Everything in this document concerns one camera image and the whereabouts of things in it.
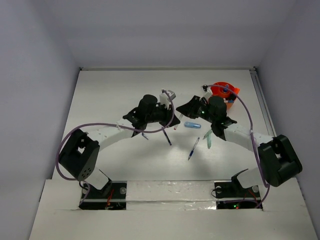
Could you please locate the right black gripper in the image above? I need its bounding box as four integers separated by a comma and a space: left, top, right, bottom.
177, 94, 216, 124

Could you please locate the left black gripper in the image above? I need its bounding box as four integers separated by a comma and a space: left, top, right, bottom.
145, 102, 180, 128

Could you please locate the blue cap glue bottle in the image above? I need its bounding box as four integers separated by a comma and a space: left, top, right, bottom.
223, 84, 229, 93

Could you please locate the blue cap white marker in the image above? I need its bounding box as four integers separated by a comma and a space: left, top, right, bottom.
224, 100, 234, 104

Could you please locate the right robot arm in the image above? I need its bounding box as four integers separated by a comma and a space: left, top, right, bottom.
176, 95, 303, 187

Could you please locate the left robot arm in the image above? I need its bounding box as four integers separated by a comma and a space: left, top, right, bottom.
55, 90, 181, 198

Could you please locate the blue ballpoint pen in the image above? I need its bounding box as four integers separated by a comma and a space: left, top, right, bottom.
187, 137, 200, 161

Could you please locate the orange round pen holder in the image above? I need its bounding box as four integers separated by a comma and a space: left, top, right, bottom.
210, 81, 240, 110

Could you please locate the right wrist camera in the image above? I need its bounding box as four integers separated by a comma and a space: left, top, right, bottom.
201, 84, 213, 102

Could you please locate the silver taped front rail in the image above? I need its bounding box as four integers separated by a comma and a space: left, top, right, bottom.
125, 180, 217, 211

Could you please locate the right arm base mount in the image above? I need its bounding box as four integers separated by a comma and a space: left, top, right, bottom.
211, 169, 261, 210

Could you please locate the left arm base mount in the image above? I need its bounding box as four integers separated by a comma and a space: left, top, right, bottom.
78, 180, 127, 210

